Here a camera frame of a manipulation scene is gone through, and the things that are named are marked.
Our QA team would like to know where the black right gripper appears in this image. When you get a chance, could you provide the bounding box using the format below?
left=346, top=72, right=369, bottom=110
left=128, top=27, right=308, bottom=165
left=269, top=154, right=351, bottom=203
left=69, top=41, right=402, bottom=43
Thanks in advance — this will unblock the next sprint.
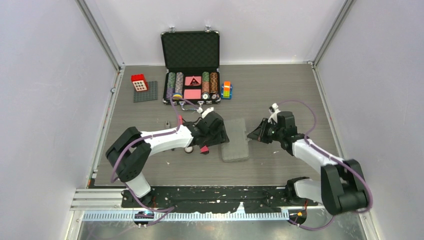
left=249, top=118, right=285, bottom=144

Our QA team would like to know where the red black bit holder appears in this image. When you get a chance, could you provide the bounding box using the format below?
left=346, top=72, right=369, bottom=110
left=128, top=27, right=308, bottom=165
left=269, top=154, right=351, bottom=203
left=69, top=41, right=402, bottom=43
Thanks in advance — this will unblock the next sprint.
left=199, top=145, right=210, bottom=155

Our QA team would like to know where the grey plastic tool case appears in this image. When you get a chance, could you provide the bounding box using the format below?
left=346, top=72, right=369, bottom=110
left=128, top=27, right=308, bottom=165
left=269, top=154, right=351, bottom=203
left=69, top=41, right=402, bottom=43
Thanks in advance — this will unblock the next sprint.
left=220, top=118, right=249, bottom=163

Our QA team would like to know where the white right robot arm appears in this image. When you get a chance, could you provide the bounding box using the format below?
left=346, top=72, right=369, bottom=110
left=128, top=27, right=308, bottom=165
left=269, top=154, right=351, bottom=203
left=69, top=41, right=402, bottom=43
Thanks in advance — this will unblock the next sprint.
left=247, top=111, right=373, bottom=215

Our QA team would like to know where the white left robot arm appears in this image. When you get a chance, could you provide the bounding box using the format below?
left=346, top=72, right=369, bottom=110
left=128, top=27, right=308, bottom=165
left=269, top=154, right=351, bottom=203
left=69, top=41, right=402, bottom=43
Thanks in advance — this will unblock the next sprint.
left=105, top=108, right=230, bottom=207

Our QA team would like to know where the black electrical tape roll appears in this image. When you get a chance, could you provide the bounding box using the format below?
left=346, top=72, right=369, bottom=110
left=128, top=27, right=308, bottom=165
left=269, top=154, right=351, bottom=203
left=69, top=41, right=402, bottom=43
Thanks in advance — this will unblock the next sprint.
left=184, top=146, right=194, bottom=154

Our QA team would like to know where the colourful toy brick stack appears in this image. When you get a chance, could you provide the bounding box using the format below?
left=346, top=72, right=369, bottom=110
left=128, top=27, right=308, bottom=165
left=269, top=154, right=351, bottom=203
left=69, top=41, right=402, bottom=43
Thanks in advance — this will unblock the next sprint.
left=221, top=81, right=233, bottom=100

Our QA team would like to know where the red card deck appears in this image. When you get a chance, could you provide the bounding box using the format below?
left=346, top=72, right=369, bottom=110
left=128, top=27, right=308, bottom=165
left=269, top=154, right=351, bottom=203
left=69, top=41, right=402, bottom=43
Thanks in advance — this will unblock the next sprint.
left=183, top=89, right=202, bottom=100

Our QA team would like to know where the brown black chip row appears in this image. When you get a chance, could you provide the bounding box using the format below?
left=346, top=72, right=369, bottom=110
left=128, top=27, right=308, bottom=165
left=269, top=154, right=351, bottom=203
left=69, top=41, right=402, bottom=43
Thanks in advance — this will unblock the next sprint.
left=209, top=72, right=219, bottom=99

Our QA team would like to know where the blue orange chip row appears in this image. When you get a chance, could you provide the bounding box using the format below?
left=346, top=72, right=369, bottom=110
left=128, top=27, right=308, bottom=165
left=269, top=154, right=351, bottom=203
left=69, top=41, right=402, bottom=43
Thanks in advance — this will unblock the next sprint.
left=172, top=72, right=184, bottom=100

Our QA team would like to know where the green red chip row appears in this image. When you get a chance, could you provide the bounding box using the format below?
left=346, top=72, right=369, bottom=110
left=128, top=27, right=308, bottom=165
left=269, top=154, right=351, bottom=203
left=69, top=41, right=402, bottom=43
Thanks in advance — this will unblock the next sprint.
left=201, top=71, right=210, bottom=100

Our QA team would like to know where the red triangle dealer button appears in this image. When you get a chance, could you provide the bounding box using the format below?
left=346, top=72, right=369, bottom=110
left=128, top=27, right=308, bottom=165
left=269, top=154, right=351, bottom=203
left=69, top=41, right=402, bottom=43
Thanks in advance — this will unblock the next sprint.
left=184, top=75, right=202, bottom=87

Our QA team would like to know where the purple green chip row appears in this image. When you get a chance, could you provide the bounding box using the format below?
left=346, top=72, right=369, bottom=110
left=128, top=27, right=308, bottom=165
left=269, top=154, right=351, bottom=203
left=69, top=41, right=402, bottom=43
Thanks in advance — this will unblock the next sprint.
left=165, top=72, right=176, bottom=99

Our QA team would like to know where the dark grey brick baseplate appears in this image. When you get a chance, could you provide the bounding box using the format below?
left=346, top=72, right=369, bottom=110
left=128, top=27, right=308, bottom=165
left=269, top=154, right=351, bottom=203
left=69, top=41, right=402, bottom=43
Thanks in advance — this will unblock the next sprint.
left=133, top=81, right=158, bottom=103

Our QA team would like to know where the black poker chip case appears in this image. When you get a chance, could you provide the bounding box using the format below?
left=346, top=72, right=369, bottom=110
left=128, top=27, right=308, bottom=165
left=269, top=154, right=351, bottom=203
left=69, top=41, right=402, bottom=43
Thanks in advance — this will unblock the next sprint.
left=160, top=29, right=221, bottom=105

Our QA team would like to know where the red toy brick door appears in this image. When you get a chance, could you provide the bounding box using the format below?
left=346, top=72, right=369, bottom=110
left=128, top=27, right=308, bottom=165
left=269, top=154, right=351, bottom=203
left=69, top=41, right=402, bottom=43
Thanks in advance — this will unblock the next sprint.
left=130, top=73, right=149, bottom=92

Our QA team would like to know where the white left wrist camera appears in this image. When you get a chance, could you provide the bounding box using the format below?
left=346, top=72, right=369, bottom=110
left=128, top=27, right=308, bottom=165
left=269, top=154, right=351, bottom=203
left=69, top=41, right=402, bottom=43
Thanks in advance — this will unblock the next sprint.
left=196, top=107, right=215, bottom=118

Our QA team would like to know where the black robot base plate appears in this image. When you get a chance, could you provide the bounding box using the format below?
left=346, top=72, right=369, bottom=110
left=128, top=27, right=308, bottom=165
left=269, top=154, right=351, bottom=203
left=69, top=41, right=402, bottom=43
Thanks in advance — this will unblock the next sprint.
left=120, top=185, right=318, bottom=214

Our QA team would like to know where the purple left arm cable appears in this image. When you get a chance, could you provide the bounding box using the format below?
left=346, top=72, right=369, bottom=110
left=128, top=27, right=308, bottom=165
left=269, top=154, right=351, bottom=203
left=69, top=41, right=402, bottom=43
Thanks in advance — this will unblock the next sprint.
left=109, top=96, right=205, bottom=228

